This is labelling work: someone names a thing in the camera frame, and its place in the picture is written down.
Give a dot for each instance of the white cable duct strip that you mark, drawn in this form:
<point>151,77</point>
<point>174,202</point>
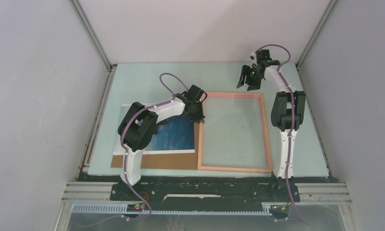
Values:
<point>122,209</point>

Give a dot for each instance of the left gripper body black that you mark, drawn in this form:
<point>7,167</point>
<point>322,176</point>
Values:
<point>196,109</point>

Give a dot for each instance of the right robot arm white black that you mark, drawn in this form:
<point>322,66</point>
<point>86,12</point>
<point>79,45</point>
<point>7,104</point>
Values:
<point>287,114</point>

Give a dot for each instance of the aluminium frame rails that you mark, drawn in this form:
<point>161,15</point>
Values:
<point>99,192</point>

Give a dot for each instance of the corner metal post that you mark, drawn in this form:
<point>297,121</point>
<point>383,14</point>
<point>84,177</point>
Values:
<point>83,18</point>
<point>317,31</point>

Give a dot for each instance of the left corner metal post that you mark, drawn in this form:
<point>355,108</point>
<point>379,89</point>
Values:
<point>83,18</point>

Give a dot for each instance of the small circuit board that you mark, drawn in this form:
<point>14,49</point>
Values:
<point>135,208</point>

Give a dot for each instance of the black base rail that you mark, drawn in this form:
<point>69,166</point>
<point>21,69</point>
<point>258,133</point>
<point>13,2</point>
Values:
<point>206,194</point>

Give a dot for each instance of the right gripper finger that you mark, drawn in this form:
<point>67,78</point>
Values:
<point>245,72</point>
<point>253,84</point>

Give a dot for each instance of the brown backing board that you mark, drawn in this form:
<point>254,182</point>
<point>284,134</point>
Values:
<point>166,161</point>

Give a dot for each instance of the right corner metal post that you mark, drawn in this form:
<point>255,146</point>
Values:
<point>317,31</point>

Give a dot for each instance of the landscape photo print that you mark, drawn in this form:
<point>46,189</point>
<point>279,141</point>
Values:
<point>142,129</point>

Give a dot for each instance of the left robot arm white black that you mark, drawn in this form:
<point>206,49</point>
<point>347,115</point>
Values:
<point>131,165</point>

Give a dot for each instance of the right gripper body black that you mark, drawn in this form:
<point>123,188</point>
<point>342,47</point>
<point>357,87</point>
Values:
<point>253,73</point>

